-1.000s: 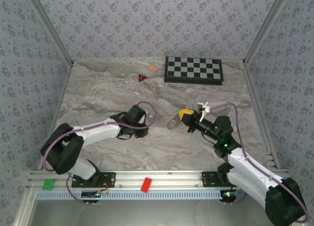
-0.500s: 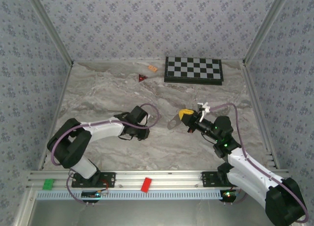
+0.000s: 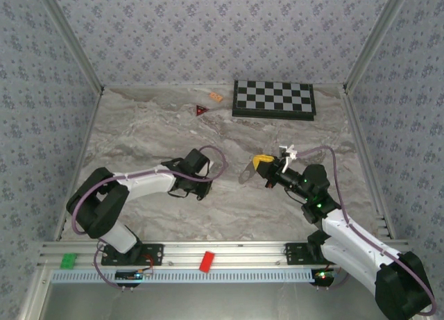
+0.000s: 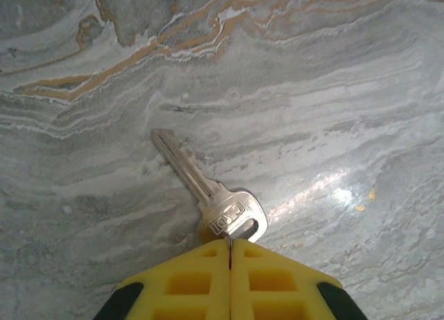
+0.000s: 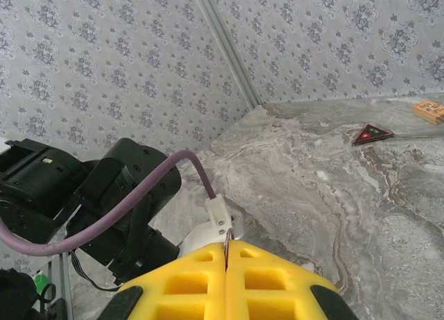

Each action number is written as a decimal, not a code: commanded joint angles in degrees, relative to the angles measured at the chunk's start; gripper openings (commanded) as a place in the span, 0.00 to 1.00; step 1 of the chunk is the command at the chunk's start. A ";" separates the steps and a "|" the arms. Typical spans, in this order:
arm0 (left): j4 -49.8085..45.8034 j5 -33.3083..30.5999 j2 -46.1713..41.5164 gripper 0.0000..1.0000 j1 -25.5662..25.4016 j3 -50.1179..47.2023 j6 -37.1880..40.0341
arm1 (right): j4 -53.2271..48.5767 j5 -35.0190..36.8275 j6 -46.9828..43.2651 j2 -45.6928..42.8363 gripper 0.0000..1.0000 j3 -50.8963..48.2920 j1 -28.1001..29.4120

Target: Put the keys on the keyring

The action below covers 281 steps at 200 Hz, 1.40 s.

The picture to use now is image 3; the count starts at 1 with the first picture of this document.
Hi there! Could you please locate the black and white chessboard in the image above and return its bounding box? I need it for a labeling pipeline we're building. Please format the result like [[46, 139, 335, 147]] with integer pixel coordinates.
[[231, 79, 317, 121]]

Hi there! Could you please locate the red block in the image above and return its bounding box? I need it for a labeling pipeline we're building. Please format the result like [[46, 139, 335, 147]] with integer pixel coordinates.
[[199, 251, 216, 274]]

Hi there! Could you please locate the small circuit board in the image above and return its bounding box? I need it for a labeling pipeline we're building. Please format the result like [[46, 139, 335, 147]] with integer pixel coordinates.
[[114, 269, 145, 283], [311, 269, 337, 286]]

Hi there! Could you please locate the steel panel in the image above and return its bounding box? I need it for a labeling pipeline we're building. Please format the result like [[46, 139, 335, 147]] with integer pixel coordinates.
[[37, 281, 382, 320]]

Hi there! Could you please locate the green block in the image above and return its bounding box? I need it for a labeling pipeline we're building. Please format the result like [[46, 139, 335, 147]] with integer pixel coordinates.
[[60, 253, 79, 269]]

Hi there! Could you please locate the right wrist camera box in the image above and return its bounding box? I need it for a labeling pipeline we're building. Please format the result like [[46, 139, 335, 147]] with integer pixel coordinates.
[[278, 144, 300, 174]]

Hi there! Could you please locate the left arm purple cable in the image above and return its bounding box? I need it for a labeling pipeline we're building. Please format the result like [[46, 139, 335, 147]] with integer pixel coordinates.
[[71, 145, 229, 293]]

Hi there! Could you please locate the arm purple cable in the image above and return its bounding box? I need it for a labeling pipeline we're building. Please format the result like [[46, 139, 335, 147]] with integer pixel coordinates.
[[294, 146, 437, 317], [71, 145, 229, 293]]

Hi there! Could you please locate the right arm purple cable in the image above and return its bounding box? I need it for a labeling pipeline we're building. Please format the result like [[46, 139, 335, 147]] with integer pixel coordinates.
[[294, 146, 437, 317]]

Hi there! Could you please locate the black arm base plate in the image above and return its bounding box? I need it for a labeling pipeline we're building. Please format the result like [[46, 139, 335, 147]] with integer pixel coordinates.
[[284, 242, 349, 265], [100, 242, 164, 267]]

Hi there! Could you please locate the aluminium side rail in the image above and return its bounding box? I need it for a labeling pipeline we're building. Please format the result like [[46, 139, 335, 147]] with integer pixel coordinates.
[[341, 85, 396, 239], [53, 87, 105, 243]]

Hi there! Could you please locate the aluminium mounting rail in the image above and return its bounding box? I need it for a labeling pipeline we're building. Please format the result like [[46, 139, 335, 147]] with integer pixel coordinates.
[[37, 239, 416, 269]]

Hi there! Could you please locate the grey slotted cable duct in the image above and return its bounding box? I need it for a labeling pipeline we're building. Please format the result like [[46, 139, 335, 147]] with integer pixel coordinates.
[[51, 268, 315, 285]]

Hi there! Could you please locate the aluminium frame post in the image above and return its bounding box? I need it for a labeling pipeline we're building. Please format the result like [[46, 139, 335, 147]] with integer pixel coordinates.
[[343, 0, 413, 92]]

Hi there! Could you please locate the aluminium frame leg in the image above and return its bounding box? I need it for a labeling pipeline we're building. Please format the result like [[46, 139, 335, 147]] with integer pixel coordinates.
[[17, 267, 53, 320]]

